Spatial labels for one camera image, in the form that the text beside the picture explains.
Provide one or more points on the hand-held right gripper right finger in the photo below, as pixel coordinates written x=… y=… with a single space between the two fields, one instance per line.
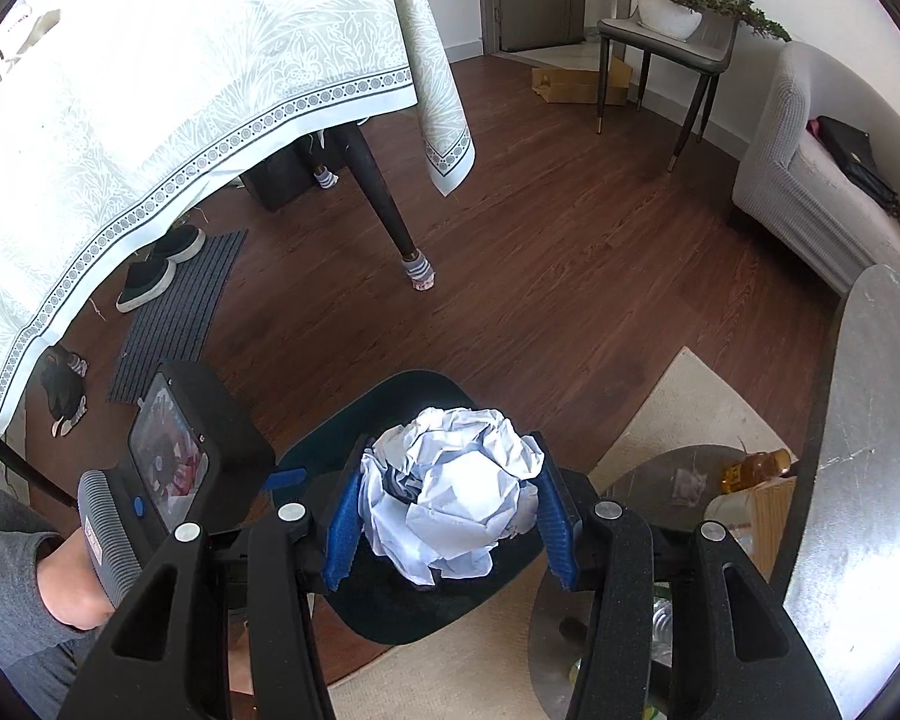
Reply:
x=559 y=532

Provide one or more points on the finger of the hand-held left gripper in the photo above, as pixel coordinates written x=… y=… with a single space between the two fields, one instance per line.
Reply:
x=286 y=479

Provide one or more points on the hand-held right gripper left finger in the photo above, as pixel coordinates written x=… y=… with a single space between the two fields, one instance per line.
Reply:
x=343 y=532

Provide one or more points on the waste bin with black bag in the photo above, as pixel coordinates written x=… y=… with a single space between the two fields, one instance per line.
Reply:
x=405 y=611

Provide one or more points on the white paper ball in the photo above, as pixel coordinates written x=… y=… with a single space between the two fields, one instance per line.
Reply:
x=457 y=487

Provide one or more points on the person's left forearm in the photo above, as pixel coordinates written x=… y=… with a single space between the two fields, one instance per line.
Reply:
x=15 y=540

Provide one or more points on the round glass side table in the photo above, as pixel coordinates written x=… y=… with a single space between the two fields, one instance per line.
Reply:
x=645 y=480

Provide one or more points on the dark striped floor mat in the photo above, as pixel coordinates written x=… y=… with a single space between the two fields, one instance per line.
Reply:
x=180 y=315

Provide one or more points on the dark sneaker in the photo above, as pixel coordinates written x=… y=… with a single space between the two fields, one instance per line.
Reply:
x=64 y=397

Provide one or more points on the black slip-on shoe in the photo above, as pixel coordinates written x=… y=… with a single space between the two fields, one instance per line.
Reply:
x=176 y=242
x=144 y=283

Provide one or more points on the orange drink bottle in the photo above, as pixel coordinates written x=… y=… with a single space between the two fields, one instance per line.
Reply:
x=757 y=467

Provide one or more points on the striped table leg sock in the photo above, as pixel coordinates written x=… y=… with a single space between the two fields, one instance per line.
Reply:
x=420 y=272
x=325 y=178

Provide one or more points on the black box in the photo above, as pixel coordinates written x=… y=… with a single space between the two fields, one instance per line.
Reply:
x=277 y=180

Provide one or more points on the table with pale patterned tablecloth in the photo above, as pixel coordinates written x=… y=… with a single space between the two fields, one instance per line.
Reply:
x=157 y=75

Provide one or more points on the grey armchair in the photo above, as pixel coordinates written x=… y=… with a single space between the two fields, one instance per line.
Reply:
x=795 y=165

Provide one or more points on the flat cardboard box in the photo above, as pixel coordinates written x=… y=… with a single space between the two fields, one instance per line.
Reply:
x=570 y=84

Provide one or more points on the black leather bag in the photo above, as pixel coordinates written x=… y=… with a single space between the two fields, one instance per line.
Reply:
x=859 y=161

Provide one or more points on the grey dining chair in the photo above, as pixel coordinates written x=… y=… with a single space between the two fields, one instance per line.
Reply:
x=709 y=37

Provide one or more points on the potted plant in white pot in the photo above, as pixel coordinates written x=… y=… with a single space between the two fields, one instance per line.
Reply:
x=667 y=15

